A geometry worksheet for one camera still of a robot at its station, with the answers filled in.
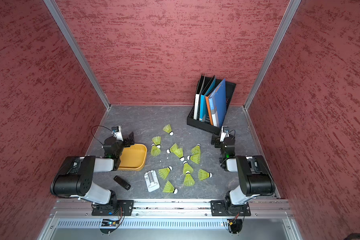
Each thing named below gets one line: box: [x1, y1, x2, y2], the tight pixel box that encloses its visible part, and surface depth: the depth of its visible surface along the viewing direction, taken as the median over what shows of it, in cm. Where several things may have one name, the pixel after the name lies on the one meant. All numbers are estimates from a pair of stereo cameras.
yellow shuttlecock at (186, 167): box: [182, 161, 194, 175], surface depth 87 cm
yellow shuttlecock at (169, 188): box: [162, 180, 178, 194], surface depth 79 cm
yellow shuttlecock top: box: [162, 124, 174, 136], surface depth 105 cm
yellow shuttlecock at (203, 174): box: [197, 169, 213, 181], surface depth 85 cm
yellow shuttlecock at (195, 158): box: [187, 154, 201, 165], surface depth 91 cm
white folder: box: [193, 92, 200, 120], surface depth 94 cm
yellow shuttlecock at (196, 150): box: [191, 143, 201, 156], surface depth 96 cm
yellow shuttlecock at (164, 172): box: [158, 166, 173, 180], surface depth 86 cm
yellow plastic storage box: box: [117, 143, 148, 172], surface depth 92 cm
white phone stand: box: [144, 169, 160, 193], surface depth 83 cm
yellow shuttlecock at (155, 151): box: [150, 143, 161, 157], surface depth 96 cm
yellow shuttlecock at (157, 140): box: [152, 136, 162, 149], surface depth 99 cm
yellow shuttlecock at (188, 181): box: [183, 166, 196, 187], surface depth 85 cm
